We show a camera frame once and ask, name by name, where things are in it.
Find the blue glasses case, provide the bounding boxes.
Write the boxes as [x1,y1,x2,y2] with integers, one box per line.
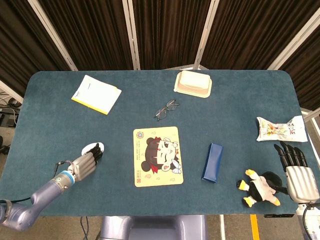
[201,142,224,184]

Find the dark pleated screen panel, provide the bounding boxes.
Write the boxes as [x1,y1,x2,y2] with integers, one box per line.
[0,0,78,98]
[27,0,141,72]
[122,0,218,71]
[193,0,320,71]
[267,14,320,112]

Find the purple-grey robot torso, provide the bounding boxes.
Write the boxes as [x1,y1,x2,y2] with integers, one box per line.
[99,215,208,240]

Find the black office chair base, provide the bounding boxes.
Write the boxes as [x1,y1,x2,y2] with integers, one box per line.
[0,136,11,155]

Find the black-rimmed eyeglasses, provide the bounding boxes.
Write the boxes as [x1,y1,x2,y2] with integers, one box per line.
[153,99,180,122]

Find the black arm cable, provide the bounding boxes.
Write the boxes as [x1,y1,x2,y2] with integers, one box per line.
[0,196,33,204]
[301,203,320,237]

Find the white notebook with yellow spine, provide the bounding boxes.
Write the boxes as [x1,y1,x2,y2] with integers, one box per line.
[71,74,123,116]

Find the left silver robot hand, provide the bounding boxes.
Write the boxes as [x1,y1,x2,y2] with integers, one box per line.
[67,142,104,183]

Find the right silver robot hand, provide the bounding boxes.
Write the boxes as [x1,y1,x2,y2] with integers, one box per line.
[273,140,320,204]

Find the white computer mouse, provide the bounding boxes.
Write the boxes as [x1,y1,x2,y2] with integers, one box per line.
[81,141,105,156]

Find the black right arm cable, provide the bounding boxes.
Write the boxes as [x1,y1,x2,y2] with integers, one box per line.
[301,203,320,237]

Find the black white plush penguin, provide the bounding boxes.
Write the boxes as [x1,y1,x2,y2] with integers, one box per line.
[236,169,290,208]

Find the white printed snack bag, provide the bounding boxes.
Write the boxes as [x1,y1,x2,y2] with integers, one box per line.
[255,115,309,143]

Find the cartoon girl mouse pad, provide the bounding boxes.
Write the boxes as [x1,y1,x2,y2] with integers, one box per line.
[132,126,185,188]

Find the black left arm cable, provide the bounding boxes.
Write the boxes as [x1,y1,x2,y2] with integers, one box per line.
[0,196,33,204]

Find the thin black wrist wire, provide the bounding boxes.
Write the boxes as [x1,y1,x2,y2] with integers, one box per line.
[53,159,74,177]

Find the black table control box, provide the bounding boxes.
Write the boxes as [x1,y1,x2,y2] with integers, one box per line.
[264,213,296,219]

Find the cream plastic lunch box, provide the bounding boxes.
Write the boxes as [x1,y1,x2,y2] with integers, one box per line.
[173,70,213,99]

